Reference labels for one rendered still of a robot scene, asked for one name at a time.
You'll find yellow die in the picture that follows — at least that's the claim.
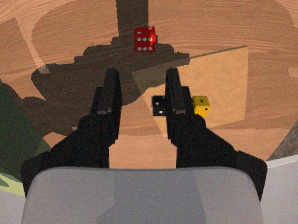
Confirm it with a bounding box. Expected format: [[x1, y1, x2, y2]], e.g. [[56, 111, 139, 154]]
[[192, 96, 210, 116]]

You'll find red die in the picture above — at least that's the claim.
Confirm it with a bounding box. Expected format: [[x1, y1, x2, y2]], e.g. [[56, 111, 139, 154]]
[[134, 27, 156, 52]]

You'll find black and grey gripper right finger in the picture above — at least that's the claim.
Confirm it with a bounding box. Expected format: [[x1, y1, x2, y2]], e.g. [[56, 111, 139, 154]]
[[165, 68, 268, 202]]

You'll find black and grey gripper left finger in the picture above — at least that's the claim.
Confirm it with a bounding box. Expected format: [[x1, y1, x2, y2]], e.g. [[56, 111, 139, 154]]
[[20, 68, 122, 198]]

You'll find black die with white pips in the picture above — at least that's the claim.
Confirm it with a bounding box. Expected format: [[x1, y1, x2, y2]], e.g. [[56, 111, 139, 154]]
[[153, 96, 166, 116]]

